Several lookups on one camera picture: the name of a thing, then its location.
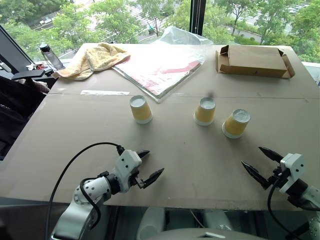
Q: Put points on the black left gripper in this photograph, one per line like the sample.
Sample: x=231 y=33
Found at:
x=134 y=178

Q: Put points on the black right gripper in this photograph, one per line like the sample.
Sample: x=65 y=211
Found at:
x=279 y=178

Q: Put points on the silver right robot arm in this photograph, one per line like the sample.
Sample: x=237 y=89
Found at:
x=312 y=196

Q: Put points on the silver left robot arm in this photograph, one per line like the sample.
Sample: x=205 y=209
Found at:
x=95 y=187

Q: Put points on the yellow paper cup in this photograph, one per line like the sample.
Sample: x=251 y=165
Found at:
x=204 y=115
x=141 y=112
x=233 y=126

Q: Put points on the white rounded robot shell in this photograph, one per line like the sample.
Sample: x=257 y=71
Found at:
x=217 y=221
x=150 y=222

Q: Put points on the clear tape strip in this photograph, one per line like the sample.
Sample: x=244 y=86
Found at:
x=105 y=92

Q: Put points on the grey rounded robot torso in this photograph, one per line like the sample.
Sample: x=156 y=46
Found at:
x=197 y=235

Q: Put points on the clear plastic bag with papers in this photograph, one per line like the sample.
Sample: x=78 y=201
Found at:
x=160 y=67

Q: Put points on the flat brown cardboard box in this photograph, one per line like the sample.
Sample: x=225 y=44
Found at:
x=252 y=58

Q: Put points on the yellow towel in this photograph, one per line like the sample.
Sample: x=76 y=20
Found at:
x=100 y=57

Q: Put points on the clear water bottle black cap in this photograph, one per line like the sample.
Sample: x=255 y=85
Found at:
x=52 y=57

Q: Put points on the dark office chair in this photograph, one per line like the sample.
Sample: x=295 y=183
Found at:
x=15 y=105

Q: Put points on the small red white clutter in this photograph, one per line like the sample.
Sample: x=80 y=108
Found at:
x=36 y=66

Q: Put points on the black chair armrest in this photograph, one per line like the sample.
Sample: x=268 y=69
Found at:
x=27 y=74

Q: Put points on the black window mullion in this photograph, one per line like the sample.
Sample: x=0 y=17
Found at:
x=197 y=17

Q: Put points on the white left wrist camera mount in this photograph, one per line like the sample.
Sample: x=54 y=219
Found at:
x=127 y=163

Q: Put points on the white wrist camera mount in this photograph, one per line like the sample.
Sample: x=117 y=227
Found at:
x=295 y=162
x=127 y=163

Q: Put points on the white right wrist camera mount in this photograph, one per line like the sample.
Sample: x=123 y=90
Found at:
x=295 y=162

